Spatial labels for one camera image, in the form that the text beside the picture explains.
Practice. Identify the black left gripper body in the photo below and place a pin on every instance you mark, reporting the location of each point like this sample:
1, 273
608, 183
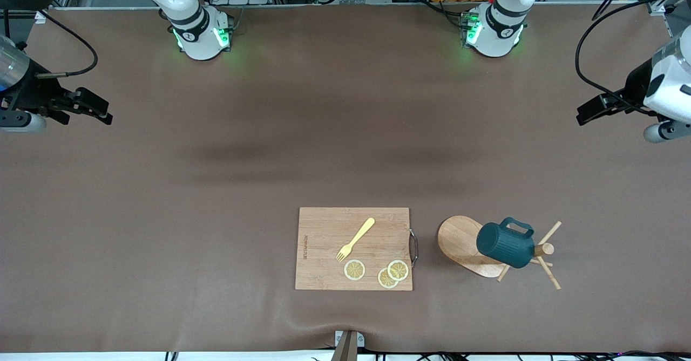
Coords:
635, 88

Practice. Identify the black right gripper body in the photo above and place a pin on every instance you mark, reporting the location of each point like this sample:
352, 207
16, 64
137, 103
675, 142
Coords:
33, 92

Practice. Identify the dark green ribbed cup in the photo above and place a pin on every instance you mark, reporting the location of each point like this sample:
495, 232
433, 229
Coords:
502, 245

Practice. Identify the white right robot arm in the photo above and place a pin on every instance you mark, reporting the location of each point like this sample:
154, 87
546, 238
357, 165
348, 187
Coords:
200, 37

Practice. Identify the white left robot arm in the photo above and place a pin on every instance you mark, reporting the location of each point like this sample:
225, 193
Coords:
494, 32

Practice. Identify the wooden cup rack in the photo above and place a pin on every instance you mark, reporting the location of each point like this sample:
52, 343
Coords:
456, 239

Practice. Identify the lemon slice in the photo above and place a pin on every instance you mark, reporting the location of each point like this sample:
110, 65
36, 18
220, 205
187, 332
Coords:
354, 270
398, 270
384, 281

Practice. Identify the yellow plastic fork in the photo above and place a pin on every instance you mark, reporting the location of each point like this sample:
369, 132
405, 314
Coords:
359, 237

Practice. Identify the bamboo cutting board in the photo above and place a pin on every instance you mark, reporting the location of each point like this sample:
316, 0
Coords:
324, 253

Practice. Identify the white table corner bracket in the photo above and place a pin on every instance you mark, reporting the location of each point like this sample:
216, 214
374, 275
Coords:
40, 19

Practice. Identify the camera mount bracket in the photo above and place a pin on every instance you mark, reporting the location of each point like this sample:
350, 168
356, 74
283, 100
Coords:
347, 347

